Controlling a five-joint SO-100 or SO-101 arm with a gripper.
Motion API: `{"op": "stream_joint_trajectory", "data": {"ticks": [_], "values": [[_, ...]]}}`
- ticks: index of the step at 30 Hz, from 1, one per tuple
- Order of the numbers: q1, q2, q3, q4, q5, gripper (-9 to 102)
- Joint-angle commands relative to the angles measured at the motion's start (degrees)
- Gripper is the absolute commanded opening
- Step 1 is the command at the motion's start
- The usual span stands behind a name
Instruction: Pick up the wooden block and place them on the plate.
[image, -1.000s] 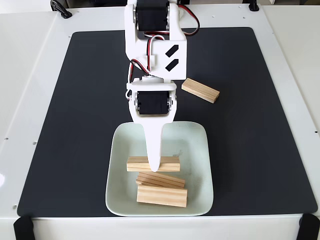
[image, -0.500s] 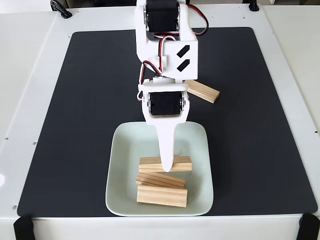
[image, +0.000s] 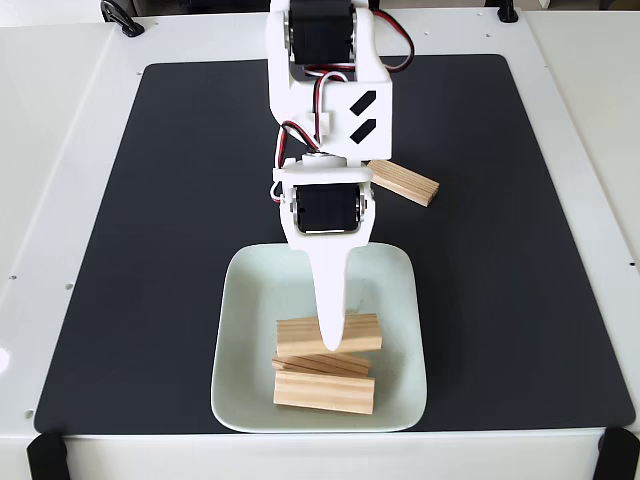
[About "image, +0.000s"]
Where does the wooden block marked 3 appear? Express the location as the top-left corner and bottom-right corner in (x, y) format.
(275, 313), (384, 358)

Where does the grooved wooden block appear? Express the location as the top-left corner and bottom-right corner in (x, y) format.
(367, 159), (441, 209)
(272, 351), (372, 377)

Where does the wooden block marked 2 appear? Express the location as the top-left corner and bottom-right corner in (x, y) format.
(273, 369), (376, 416)

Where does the pale green square plate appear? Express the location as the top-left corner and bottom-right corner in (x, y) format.
(210, 241), (429, 434)

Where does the black table mat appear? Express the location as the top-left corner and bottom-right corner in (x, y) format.
(33, 53), (637, 435)

